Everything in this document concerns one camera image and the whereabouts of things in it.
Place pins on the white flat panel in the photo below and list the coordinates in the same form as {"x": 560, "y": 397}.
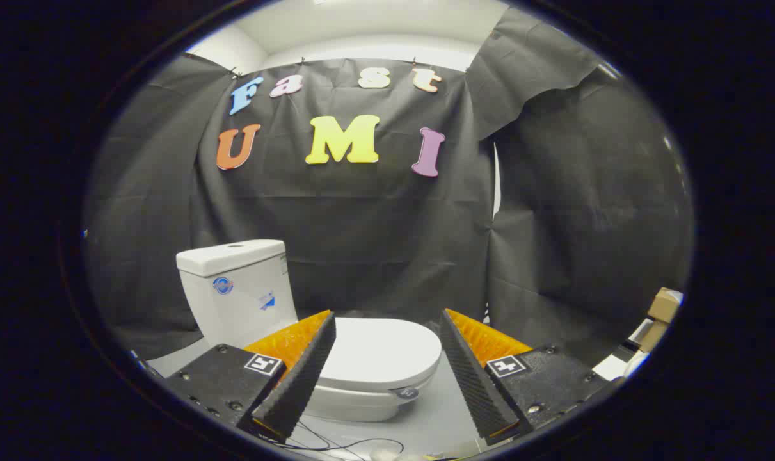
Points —
{"x": 617, "y": 365}

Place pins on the white toilet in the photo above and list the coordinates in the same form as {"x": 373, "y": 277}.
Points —
{"x": 240, "y": 294}

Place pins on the brown cardboard box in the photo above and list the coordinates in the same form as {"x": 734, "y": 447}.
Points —
{"x": 662, "y": 307}

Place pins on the black backdrop cloth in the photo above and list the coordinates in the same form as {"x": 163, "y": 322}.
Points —
{"x": 374, "y": 237}

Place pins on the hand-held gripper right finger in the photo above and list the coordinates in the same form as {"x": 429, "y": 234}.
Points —
{"x": 470, "y": 378}

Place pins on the white toilet lid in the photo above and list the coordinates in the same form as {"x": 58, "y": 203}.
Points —
{"x": 381, "y": 352}

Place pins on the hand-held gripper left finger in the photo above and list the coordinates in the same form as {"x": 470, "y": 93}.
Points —
{"x": 301, "y": 378}

